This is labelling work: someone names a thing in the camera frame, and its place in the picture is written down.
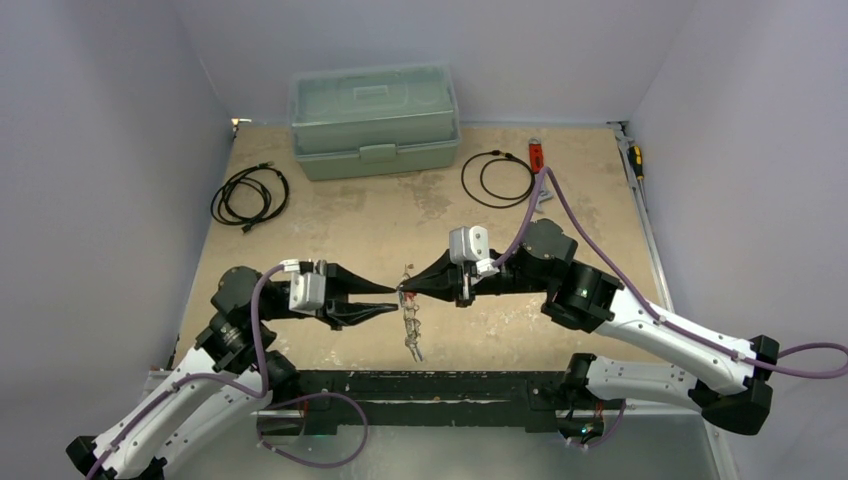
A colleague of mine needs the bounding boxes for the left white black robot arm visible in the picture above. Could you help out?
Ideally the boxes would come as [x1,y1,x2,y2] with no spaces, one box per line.
[66,259,398,479]

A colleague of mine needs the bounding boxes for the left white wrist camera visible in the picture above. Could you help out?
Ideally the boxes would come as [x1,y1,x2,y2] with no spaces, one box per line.
[280,259,327,315]

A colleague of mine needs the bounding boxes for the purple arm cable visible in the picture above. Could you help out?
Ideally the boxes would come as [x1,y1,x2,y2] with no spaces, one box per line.
[84,264,287,480]
[493,165,848,380]

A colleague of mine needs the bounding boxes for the yellow black screwdriver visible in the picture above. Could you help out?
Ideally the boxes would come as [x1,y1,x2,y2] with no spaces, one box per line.
[627,145,644,182]

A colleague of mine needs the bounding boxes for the coiled thin black cable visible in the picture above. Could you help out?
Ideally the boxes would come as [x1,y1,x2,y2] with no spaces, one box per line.
[460,150,537,210]

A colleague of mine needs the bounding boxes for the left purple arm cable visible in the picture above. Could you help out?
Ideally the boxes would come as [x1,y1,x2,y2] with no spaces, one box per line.
[84,264,287,480]

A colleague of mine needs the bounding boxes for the metal keyring with keys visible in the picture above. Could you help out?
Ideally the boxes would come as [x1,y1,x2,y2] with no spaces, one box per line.
[398,290,424,363]

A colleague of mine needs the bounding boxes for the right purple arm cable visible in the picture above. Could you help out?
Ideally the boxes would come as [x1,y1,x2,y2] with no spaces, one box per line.
[493,165,848,380]

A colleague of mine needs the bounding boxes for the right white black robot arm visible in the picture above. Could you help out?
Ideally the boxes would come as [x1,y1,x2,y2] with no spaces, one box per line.
[399,219,779,436]

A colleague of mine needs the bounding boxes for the red handled adjustable wrench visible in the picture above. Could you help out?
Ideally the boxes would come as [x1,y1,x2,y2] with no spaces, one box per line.
[528,137,553,213]

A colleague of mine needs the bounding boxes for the coiled black cable left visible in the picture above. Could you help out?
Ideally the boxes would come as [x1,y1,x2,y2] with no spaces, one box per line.
[210,164,291,234]

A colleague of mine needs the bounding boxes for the green plastic toolbox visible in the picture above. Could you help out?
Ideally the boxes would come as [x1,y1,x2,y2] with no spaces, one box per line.
[288,63,461,181]

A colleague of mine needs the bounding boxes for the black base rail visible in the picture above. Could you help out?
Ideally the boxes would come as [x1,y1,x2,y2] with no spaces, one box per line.
[268,370,567,435]

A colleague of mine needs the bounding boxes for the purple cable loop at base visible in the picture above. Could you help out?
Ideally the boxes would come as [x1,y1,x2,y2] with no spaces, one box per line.
[255,390,370,470]

